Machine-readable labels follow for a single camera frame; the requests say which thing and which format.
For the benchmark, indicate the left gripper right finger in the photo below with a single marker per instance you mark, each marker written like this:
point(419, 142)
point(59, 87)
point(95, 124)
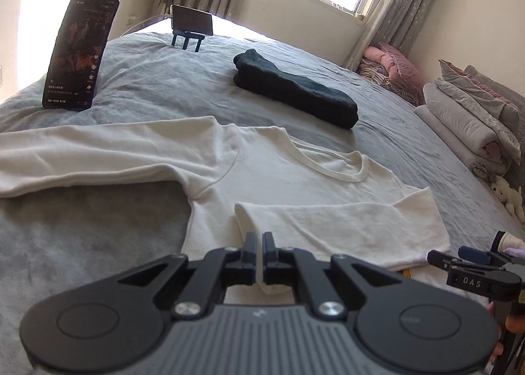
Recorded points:
point(305, 275)

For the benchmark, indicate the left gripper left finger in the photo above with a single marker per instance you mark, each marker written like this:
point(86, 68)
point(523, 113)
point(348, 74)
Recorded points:
point(205, 281)

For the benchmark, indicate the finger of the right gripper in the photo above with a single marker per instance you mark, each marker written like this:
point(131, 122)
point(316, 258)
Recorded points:
point(473, 255)

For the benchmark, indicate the white Winnie sweatshirt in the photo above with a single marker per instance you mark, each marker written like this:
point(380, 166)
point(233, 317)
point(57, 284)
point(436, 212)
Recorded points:
point(242, 180)

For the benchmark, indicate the person's right hand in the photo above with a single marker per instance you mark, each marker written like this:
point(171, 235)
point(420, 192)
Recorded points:
point(514, 324)

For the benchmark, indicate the purple folded garment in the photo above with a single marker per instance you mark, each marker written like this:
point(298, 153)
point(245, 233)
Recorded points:
point(516, 254)

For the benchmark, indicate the white plush toy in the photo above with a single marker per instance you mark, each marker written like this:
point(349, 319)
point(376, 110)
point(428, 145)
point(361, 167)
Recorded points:
point(511, 198)

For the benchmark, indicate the folded grey quilt stack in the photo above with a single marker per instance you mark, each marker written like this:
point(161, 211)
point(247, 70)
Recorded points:
point(480, 120)

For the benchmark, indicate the folded black garment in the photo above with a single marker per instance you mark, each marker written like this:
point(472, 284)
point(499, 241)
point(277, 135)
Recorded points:
point(260, 76)

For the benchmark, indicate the grey bed sheet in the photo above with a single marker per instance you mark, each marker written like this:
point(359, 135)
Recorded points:
point(61, 238)

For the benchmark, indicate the pink pillow pile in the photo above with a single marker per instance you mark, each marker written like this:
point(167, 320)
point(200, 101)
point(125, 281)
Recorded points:
point(387, 67)

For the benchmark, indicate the blue phone stand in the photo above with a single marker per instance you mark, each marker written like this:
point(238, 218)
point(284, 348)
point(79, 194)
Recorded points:
point(187, 37)

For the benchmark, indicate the upright smartphone playing video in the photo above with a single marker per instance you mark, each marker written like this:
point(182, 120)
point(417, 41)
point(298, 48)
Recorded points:
point(82, 38)

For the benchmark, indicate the landscape phone on stand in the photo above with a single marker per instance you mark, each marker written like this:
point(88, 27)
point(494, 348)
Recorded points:
point(187, 19)

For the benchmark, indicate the right grey star curtain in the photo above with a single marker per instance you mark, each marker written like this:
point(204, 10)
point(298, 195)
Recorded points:
point(396, 22)

